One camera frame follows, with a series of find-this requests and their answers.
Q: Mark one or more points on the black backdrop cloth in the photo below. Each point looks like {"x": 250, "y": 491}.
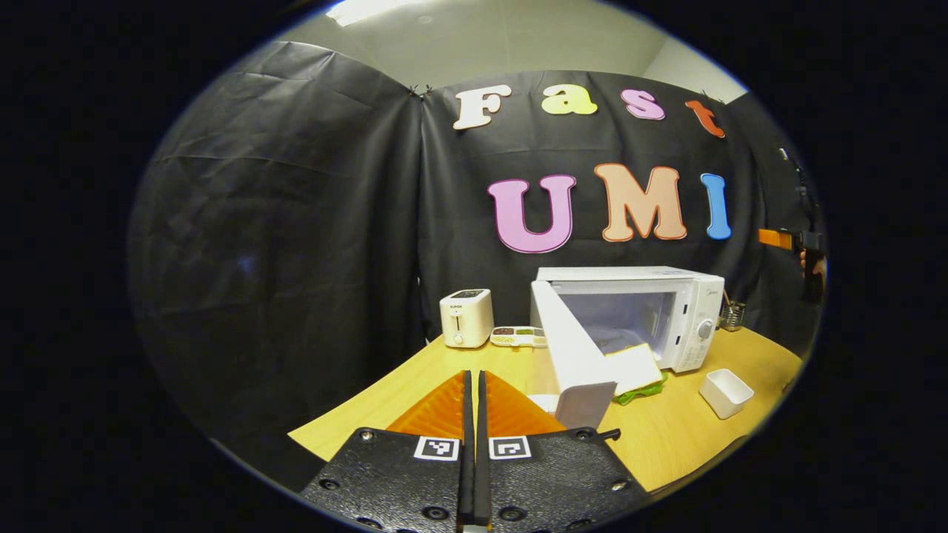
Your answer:
{"x": 296, "y": 222}

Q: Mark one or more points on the ceiling light panel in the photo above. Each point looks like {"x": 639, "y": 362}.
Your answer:
{"x": 370, "y": 9}

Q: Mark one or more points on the white bread slice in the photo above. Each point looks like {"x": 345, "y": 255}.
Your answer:
{"x": 635, "y": 368}

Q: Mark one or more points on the white microwave oven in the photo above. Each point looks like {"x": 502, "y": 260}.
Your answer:
{"x": 629, "y": 277}

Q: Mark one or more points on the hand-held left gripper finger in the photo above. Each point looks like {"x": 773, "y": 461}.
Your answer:
{"x": 481, "y": 444}
{"x": 466, "y": 444}

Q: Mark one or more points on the green lettuce leaf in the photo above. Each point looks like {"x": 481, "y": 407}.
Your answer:
{"x": 644, "y": 392}

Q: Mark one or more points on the glass holder cup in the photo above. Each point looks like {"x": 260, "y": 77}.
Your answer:
{"x": 733, "y": 317}

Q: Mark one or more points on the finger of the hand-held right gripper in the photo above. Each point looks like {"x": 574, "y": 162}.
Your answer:
{"x": 774, "y": 238}

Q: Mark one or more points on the white toaster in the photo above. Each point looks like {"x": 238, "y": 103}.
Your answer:
{"x": 465, "y": 318}

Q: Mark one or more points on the white rectangular dish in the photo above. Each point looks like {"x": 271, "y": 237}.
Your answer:
{"x": 726, "y": 392}

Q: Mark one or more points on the white divided condiment dish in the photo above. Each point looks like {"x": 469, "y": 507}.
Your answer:
{"x": 518, "y": 337}

